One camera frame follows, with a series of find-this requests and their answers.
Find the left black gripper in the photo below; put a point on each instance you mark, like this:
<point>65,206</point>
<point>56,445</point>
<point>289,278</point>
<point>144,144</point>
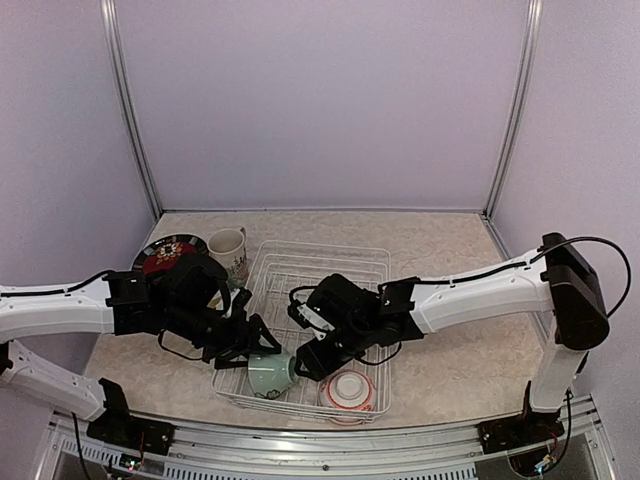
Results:
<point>237,343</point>

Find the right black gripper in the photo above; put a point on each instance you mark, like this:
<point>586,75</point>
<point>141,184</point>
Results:
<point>317,364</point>

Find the light green flower bowl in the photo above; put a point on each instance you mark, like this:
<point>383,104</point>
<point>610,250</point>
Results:
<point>272,375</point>

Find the yellow cup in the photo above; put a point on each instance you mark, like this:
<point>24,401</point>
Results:
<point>216,303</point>

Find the white red rimmed bowl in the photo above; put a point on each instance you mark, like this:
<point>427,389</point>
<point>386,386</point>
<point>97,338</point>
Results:
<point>347,390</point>

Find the teal floral mug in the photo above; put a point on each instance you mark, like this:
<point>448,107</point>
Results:
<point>228,247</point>

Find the black plate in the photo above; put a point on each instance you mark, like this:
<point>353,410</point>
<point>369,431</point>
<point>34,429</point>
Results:
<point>197,242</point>

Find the dark red oval dish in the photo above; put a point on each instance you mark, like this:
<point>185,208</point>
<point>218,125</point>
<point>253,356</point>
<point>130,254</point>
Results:
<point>165,256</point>

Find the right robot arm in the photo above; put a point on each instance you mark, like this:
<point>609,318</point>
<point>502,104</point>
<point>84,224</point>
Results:
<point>555,278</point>

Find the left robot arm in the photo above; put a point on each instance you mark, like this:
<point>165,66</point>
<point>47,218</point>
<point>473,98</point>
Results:
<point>110,302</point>

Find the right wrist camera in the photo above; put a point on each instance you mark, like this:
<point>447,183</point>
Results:
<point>307,318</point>

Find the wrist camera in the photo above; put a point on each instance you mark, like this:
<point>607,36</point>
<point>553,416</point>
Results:
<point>240,297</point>
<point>307,318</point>

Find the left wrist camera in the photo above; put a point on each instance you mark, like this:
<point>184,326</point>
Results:
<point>240,297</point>

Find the white wire dish rack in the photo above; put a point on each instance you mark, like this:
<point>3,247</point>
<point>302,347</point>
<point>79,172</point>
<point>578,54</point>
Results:
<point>279,267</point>

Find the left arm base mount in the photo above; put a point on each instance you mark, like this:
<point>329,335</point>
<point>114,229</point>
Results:
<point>117,426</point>

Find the aluminium front frame rail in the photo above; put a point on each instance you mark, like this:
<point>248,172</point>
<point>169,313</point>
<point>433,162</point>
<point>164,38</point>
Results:
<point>202,450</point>

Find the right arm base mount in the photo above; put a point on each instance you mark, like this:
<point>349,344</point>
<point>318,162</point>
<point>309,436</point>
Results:
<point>520,430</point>

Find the left aluminium corner post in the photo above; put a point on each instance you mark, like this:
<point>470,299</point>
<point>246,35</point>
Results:
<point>109,16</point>

